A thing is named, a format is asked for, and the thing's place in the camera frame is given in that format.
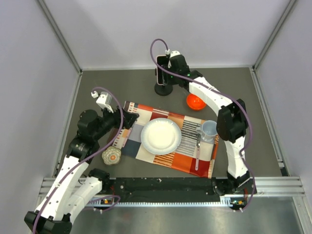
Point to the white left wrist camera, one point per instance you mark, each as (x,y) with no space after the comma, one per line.
(103,100)

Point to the black phone pink case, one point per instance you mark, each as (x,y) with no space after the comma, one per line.
(162,61)

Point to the light blue mug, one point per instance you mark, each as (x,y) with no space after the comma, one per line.
(207,131)

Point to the orange bowl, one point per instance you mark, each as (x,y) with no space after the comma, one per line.
(195,103)

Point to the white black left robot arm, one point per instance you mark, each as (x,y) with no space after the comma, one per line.
(57,213)

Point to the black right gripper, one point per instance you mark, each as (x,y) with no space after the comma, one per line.
(166,80)

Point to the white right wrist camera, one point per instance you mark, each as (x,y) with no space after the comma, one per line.
(170,54)

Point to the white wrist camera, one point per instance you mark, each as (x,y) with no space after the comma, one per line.
(103,100)
(170,54)

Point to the fork with pink handle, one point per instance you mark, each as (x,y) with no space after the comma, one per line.
(127,136)

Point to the orange patchwork placemat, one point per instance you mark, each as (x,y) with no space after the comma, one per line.
(184,157)

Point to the black phone stand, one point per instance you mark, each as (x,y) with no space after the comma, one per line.
(159,88)

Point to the white ceramic plate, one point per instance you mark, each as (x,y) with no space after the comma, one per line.
(161,136)

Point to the small patterned flower dish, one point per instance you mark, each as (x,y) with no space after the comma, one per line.
(111,156)

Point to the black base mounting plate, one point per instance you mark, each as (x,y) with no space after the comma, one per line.
(173,189)

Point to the aluminium rail with cable duct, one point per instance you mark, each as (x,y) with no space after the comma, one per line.
(263,187)

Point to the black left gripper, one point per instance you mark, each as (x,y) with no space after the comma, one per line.
(128,118)

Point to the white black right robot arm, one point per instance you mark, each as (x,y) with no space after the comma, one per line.
(232,122)

